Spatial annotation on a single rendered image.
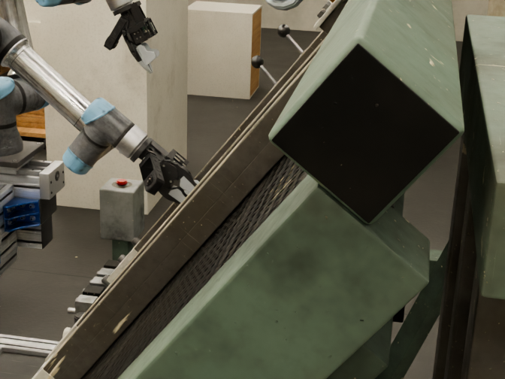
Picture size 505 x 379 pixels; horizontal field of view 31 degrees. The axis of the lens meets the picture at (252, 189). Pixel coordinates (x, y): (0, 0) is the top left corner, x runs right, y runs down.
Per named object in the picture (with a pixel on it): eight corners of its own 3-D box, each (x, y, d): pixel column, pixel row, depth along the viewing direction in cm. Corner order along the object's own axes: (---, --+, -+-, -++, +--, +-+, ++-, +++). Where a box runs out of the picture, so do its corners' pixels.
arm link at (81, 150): (97, 167, 233) (121, 137, 228) (78, 181, 223) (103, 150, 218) (74, 147, 233) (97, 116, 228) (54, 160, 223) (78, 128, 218)
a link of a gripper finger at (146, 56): (161, 69, 275) (147, 40, 273) (144, 77, 277) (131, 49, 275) (164, 67, 278) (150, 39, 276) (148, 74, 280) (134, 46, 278)
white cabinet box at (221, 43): (195, 81, 822) (196, 1, 797) (258, 86, 813) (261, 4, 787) (182, 94, 780) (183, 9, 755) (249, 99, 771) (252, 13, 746)
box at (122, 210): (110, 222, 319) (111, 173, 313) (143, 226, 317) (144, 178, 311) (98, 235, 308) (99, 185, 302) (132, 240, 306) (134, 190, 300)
